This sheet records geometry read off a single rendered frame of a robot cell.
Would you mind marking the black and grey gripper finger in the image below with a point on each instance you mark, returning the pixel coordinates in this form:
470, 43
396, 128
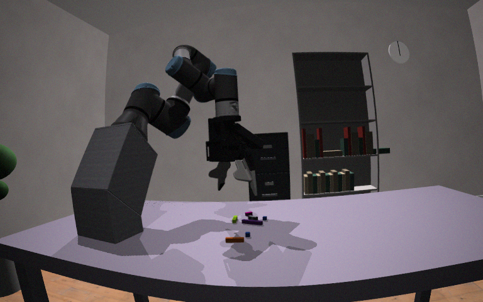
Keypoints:
246, 169
220, 173

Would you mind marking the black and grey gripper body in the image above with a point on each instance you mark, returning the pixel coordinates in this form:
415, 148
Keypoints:
229, 149

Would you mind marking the purple rod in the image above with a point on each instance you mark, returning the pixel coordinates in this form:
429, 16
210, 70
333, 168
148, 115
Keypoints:
252, 222

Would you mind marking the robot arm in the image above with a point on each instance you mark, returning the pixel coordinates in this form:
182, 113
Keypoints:
193, 71

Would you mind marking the orange rod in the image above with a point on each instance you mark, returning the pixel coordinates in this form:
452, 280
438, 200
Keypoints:
234, 239

